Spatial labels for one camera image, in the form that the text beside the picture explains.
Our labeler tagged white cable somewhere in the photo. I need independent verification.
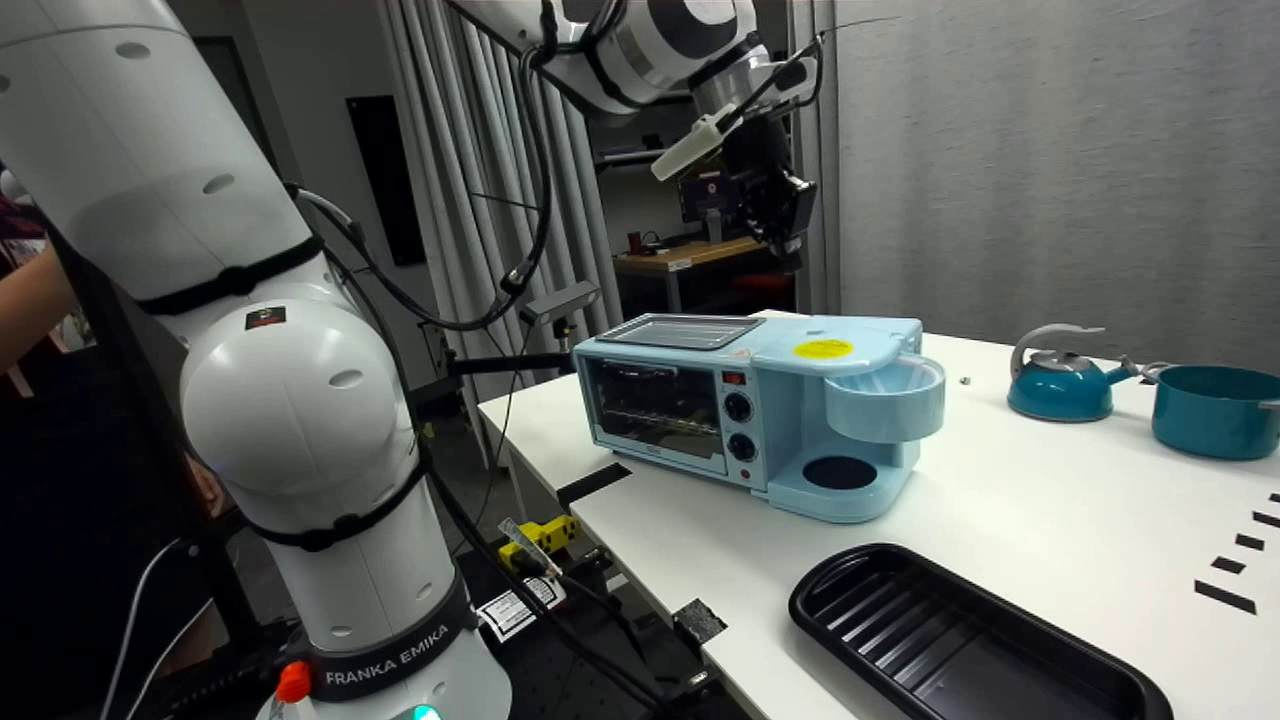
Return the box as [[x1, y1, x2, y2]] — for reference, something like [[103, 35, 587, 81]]
[[94, 532, 215, 720]]

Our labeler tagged teal kettle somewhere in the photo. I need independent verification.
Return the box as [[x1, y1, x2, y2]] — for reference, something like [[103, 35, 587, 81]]
[[1003, 320, 1146, 427]]

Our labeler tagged grey camera on stand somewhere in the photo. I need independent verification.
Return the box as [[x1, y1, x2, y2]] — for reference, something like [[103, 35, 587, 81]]
[[516, 275, 604, 328]]

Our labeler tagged orange capped stop button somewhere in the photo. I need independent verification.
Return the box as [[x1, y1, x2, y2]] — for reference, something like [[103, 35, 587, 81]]
[[273, 656, 321, 713]]

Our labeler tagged yellow clamp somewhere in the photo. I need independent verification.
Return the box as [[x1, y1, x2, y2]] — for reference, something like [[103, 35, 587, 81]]
[[500, 510, 584, 564]]

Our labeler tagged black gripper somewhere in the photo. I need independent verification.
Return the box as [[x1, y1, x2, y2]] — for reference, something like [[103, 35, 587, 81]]
[[717, 112, 825, 265]]

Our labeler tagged black tape strip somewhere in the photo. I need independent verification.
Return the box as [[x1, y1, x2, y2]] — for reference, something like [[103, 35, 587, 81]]
[[672, 596, 730, 648], [556, 459, 632, 507]]

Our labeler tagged yellow round oven button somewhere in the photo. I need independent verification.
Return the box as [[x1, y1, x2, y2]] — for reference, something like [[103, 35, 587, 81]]
[[792, 334, 859, 367]]

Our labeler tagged light blue toaster oven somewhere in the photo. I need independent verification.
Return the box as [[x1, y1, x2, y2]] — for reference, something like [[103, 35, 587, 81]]
[[571, 308, 953, 528]]

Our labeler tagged grey baking tray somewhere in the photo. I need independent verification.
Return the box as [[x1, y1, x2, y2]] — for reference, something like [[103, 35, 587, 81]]
[[606, 313, 769, 354]]

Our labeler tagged person in dark clothes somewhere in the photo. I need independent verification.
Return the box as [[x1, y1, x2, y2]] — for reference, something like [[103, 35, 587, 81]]
[[0, 172, 242, 720]]

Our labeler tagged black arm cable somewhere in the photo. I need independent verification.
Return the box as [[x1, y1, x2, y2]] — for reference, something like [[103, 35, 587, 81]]
[[290, 0, 564, 334]]

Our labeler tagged black ridged plastic tray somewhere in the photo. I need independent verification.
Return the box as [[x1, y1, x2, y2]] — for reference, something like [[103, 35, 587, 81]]
[[785, 539, 1174, 720]]

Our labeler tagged teal pot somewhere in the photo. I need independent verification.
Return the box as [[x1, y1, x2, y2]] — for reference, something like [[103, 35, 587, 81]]
[[1146, 364, 1280, 464]]

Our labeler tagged light blue round drawer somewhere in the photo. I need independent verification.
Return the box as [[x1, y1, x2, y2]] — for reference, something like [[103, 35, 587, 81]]
[[819, 353, 953, 442]]

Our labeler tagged grey curtain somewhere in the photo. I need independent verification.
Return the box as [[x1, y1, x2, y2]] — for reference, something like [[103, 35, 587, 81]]
[[796, 0, 1280, 377]]

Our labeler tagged black camera mount rod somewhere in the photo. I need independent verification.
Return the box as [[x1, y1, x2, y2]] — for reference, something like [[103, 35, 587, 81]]
[[444, 346, 580, 380]]

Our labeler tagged wooden desk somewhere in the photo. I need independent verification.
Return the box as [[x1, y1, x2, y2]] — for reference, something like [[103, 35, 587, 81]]
[[613, 226, 785, 313]]

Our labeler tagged white printed label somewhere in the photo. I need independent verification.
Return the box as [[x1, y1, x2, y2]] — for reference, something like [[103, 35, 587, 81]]
[[476, 585, 545, 641]]

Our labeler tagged white pleated curtain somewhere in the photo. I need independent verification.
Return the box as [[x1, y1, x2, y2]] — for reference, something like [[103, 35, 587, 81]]
[[373, 0, 623, 393]]

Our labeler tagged metal shelf unit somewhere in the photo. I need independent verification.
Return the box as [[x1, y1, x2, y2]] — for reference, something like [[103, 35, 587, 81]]
[[591, 76, 803, 314]]

